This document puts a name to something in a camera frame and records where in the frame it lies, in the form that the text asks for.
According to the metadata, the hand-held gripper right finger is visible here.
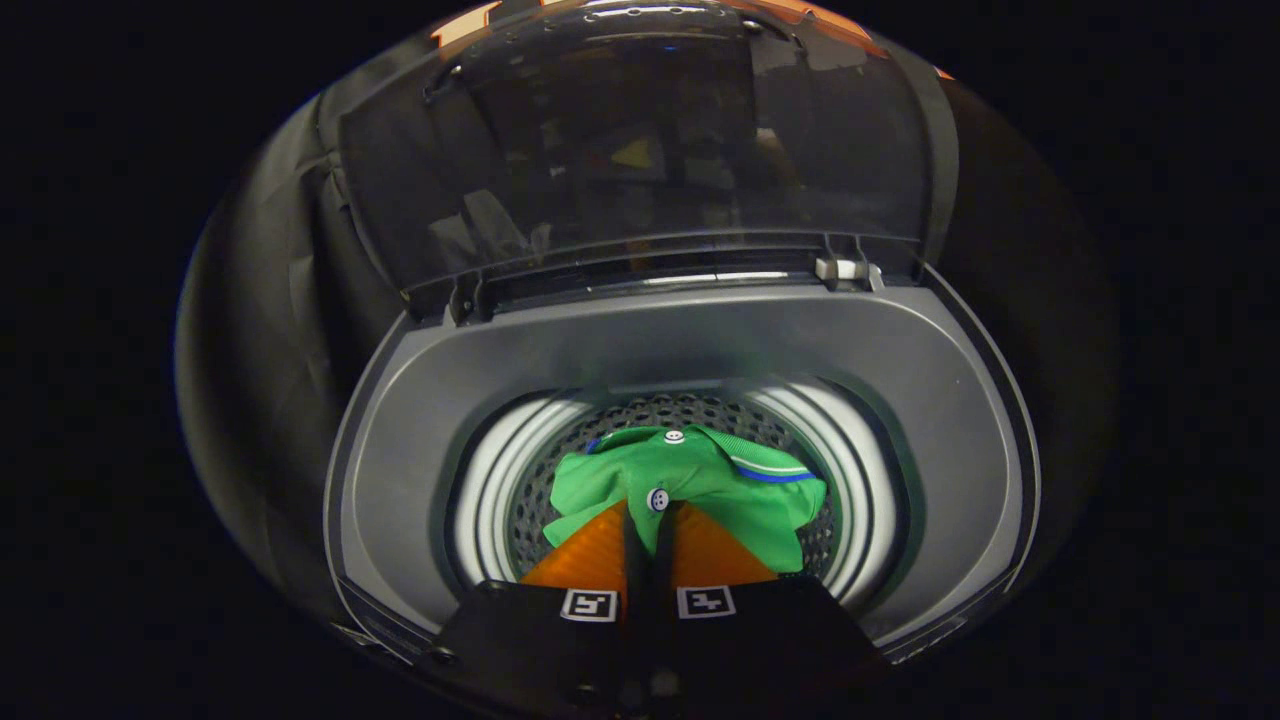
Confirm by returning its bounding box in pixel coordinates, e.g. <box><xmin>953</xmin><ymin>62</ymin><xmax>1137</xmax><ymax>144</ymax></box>
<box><xmin>648</xmin><ymin>500</ymin><xmax>891</xmax><ymax>717</ymax></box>

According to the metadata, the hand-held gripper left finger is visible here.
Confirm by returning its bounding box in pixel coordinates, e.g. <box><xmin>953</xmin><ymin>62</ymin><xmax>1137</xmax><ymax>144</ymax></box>
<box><xmin>430</xmin><ymin>498</ymin><xmax>649</xmax><ymax>717</ymax></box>

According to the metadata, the black backdrop cloth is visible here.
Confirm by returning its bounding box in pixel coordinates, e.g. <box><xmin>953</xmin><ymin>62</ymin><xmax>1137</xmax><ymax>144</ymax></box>
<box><xmin>175</xmin><ymin>0</ymin><xmax>1121</xmax><ymax>641</ymax></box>

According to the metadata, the green polo shirt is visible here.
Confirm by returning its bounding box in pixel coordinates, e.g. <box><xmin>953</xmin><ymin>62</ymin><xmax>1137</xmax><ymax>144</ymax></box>
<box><xmin>543</xmin><ymin>424</ymin><xmax>829</xmax><ymax>574</ymax></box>

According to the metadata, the grey washing machine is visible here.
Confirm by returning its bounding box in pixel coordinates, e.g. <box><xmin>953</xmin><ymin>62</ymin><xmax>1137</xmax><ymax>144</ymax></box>
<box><xmin>322</xmin><ymin>235</ymin><xmax>1043</xmax><ymax>691</ymax></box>

